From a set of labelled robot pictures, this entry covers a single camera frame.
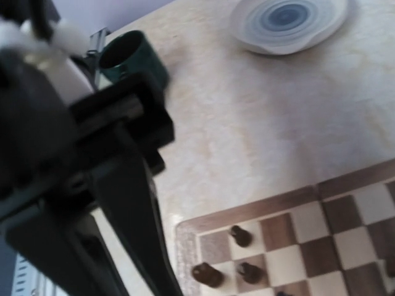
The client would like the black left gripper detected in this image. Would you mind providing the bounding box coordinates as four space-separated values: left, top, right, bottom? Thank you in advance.
1 52 182 295

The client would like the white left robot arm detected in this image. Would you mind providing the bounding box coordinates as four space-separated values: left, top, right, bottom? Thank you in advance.
1 1 181 295

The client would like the wooden folding chess board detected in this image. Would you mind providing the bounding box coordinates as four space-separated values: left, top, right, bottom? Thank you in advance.
176 160 394 295

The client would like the dark green mug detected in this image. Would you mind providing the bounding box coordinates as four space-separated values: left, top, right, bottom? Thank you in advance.
98 30 170 89

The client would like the white blue swirl plate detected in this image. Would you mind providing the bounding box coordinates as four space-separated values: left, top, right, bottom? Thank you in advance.
229 0 349 56

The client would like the aluminium frame rail front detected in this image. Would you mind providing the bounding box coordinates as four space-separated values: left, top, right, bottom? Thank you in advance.
10 254 68 296

